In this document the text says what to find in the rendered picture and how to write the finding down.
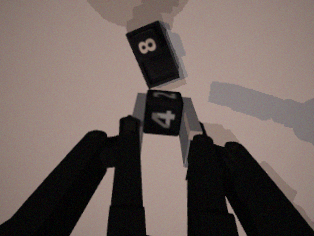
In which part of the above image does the black cube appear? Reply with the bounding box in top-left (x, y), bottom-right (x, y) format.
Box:
top-left (143, 89), bottom-right (184, 136)
top-left (130, 28), bottom-right (164, 63)

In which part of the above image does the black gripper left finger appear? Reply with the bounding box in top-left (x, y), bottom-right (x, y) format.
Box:
top-left (0, 93), bottom-right (147, 236)

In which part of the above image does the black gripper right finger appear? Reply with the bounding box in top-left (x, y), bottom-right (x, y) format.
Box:
top-left (179, 97), bottom-right (314, 236)

